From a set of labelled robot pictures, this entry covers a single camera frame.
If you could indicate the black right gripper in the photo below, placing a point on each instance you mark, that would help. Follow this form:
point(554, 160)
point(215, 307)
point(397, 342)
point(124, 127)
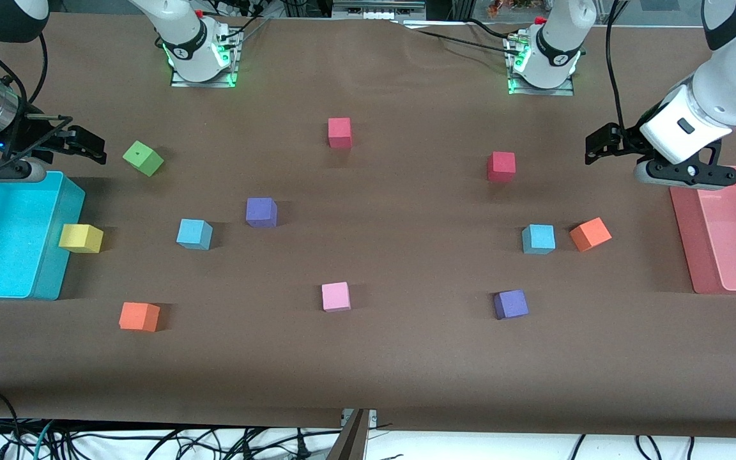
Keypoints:
point(31, 135)

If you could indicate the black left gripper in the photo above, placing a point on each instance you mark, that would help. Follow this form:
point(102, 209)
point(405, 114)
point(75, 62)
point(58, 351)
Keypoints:
point(628, 140)

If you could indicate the light blue foam block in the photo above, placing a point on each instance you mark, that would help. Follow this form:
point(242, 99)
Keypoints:
point(193, 234)
point(538, 239)

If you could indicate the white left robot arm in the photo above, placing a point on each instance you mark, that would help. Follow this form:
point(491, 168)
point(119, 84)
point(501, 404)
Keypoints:
point(732, 83)

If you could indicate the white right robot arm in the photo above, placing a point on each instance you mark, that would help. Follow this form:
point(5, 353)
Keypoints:
point(183, 25)

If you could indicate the green foam block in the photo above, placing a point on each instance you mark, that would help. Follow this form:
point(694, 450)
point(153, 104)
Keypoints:
point(143, 158)

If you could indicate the yellow foam block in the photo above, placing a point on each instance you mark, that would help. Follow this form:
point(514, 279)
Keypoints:
point(80, 237)

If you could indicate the orange foam block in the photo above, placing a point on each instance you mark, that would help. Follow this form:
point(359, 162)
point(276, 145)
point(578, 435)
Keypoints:
point(138, 317)
point(590, 234)

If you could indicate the red foam block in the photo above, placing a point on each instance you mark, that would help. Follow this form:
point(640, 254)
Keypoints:
point(340, 132)
point(501, 167)

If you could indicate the cyan plastic bin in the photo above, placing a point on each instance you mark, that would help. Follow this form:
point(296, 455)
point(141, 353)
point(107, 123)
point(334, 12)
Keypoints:
point(4, 236)

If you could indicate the pink plastic bin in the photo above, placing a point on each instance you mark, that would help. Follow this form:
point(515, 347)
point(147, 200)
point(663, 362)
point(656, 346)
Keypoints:
point(732, 243)

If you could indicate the purple foam block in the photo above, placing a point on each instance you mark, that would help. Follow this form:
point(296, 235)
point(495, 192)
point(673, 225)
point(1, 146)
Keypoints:
point(510, 304)
point(261, 212)

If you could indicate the grey metal box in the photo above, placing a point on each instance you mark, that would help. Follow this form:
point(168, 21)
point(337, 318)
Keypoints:
point(374, 7)

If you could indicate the pink foam block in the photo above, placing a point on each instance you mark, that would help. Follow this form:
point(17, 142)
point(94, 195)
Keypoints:
point(336, 296)

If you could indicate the brown table cover sheet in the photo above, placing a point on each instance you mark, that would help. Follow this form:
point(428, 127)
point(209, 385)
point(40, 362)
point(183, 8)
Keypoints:
point(406, 358)

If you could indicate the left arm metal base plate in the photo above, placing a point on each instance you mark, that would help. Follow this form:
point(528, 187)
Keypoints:
point(540, 92)

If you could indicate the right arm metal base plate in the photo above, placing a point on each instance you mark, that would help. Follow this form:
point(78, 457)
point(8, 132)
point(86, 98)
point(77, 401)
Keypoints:
point(205, 84)

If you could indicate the small metal bracket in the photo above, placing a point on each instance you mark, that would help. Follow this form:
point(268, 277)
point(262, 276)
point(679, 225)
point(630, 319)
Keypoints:
point(373, 416)

